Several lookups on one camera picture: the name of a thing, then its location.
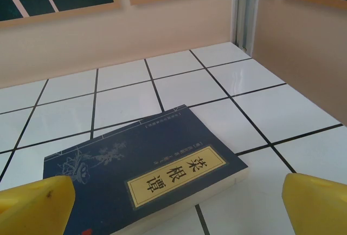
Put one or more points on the navy book with yellow label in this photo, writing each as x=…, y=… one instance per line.
x=135, y=159

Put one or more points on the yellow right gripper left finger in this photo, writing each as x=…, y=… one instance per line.
x=32, y=208

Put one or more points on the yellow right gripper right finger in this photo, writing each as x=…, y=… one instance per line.
x=317, y=208

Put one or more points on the aluminium corner post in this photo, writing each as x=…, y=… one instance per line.
x=244, y=15

